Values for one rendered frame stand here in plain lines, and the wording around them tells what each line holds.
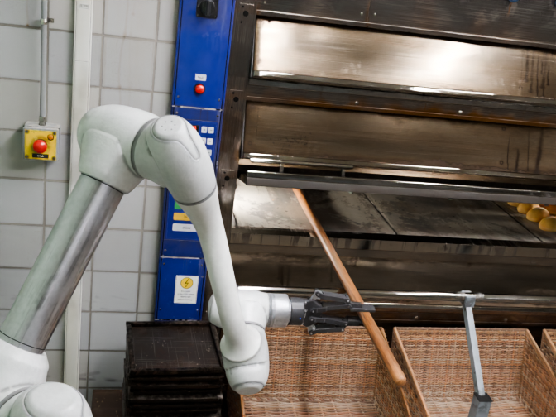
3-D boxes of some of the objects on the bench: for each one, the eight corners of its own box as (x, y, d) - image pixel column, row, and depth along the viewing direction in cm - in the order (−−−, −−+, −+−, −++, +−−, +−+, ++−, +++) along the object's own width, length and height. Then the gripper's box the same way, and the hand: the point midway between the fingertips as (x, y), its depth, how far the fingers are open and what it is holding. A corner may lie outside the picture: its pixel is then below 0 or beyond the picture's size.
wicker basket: (376, 388, 272) (390, 324, 262) (510, 386, 285) (528, 326, 275) (425, 480, 228) (444, 408, 218) (581, 474, 241) (606, 405, 231)
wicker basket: (222, 385, 261) (230, 319, 251) (371, 388, 272) (384, 324, 262) (236, 483, 216) (246, 407, 206) (413, 481, 227) (431, 409, 217)
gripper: (289, 277, 192) (374, 281, 197) (281, 329, 198) (364, 332, 203) (294, 290, 186) (382, 295, 190) (285, 344, 191) (371, 347, 196)
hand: (361, 313), depth 196 cm, fingers closed on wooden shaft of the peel, 3 cm apart
